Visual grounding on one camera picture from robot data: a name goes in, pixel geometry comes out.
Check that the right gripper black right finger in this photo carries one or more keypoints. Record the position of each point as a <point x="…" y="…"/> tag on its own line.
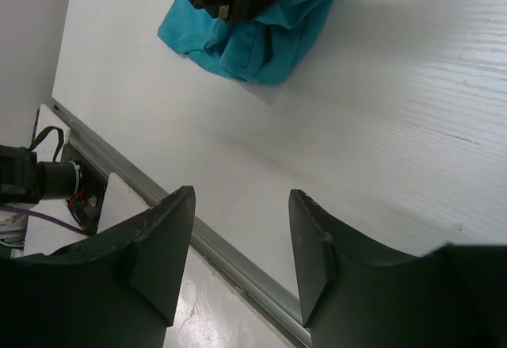
<point x="357" y="292"/>

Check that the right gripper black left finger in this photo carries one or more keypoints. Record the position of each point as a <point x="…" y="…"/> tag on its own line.
<point x="118" y="288"/>

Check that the teal t shirt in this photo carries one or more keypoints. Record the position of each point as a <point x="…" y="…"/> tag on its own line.
<point x="263" y="50"/>

